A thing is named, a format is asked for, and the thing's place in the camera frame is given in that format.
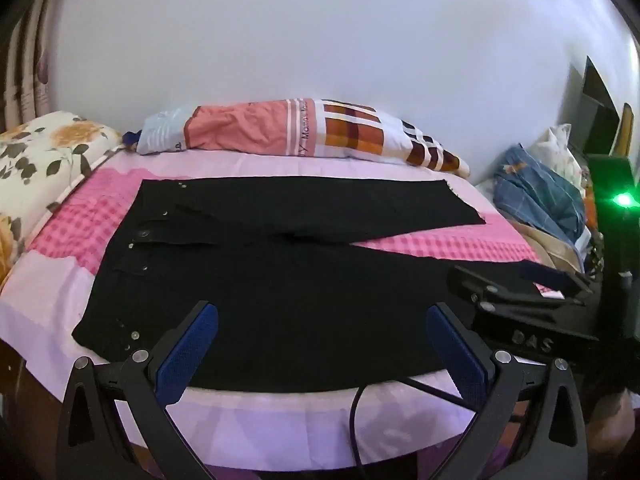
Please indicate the purple floral garment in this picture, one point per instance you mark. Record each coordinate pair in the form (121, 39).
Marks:
(430, 471)

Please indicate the person's right forearm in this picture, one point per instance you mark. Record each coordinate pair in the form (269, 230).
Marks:
(610, 430)

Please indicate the beige cloth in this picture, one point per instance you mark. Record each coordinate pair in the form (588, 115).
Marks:
(555, 250)

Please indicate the wooden bed frame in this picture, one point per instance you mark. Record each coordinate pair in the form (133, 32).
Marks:
(25, 410)

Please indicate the black pants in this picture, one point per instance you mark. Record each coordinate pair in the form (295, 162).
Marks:
(300, 300)

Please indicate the blue plaid cloth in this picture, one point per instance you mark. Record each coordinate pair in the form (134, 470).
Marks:
(540, 190)

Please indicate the wooden board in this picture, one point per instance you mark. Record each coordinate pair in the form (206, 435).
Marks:
(626, 130)

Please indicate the floral pillow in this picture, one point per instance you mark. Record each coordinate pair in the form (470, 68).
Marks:
(35, 160)

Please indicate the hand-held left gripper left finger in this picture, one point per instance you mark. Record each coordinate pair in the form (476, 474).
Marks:
(187, 350)

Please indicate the beige patterned curtain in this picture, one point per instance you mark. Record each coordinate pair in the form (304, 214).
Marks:
(30, 60)

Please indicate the white crumpled cloth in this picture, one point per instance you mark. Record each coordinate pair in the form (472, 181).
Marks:
(555, 147)

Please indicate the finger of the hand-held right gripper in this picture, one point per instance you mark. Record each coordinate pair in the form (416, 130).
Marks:
(555, 277)
(482, 290)

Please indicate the dark flat panel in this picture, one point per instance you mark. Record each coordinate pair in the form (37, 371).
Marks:
(595, 105)

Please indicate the small dark blue cloth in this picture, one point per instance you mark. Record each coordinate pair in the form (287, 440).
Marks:
(131, 139)

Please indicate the pink checked bedsheet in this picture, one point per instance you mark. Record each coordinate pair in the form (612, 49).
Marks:
(75, 230)

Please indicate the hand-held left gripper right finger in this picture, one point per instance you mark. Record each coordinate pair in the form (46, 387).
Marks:
(455, 355)

